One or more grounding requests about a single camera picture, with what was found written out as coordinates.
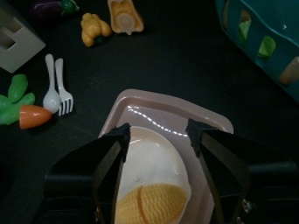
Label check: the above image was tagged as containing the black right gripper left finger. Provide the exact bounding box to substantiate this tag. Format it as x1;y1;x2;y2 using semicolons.
45;122;132;224

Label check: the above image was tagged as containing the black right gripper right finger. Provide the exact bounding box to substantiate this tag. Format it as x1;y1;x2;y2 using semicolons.
184;118;299;224

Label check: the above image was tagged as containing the yellow toy corn piece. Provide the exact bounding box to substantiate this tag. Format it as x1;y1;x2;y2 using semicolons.
115;183;188;224

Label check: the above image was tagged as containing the pink plastic tray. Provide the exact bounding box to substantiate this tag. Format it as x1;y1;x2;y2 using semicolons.
97;88;235;224

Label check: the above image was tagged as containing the white plastic fork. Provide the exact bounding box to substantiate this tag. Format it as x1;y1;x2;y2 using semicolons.
53;58;75;117

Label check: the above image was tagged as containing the orange toy carrot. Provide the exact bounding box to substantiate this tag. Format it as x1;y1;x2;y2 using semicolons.
0;73;53;130

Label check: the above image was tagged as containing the white plastic spoon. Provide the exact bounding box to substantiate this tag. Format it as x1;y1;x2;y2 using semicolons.
41;53;61;115

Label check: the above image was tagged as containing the teal plastic basket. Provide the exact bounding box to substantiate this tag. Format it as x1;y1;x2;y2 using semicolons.
215;0;299;103

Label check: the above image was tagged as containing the yellow toy pepper whole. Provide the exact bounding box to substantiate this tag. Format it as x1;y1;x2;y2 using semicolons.
79;12;113;48

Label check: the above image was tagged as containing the white plastic box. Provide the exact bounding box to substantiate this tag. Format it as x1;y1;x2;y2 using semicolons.
0;5;46;74

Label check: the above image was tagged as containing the yellow toy pepper half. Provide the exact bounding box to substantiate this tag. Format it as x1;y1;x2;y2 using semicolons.
107;0;145;36

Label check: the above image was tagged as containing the purple toy eggplant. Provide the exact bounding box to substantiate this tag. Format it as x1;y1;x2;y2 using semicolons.
29;0;80;21

